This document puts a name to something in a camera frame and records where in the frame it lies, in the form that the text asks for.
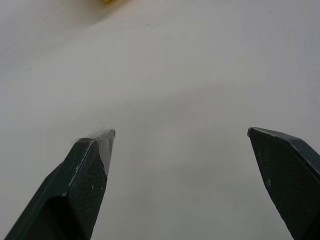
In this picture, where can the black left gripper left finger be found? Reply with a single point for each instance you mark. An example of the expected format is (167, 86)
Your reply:
(75, 190)

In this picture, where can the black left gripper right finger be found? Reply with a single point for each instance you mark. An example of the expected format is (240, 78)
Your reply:
(290, 180)

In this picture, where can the yellow object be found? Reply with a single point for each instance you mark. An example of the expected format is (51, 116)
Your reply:
(109, 1)

